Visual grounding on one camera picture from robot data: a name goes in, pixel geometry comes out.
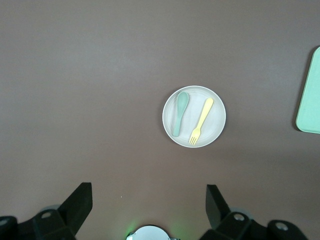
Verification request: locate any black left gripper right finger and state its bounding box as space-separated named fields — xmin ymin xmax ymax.
xmin=198 ymin=184 xmax=308 ymax=240

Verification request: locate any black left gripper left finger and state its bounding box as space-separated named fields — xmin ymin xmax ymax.
xmin=0 ymin=182 xmax=94 ymax=240

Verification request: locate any yellow plastic fork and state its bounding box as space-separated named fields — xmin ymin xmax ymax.
xmin=188 ymin=97 xmax=215 ymax=146

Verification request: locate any white round plate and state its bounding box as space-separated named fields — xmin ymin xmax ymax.
xmin=162 ymin=85 xmax=227 ymax=149

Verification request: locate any teal plastic spoon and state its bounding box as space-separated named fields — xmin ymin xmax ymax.
xmin=172 ymin=91 xmax=190 ymax=138

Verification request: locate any mint green rectangular tray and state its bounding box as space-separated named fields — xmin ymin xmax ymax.
xmin=295 ymin=45 xmax=320 ymax=134

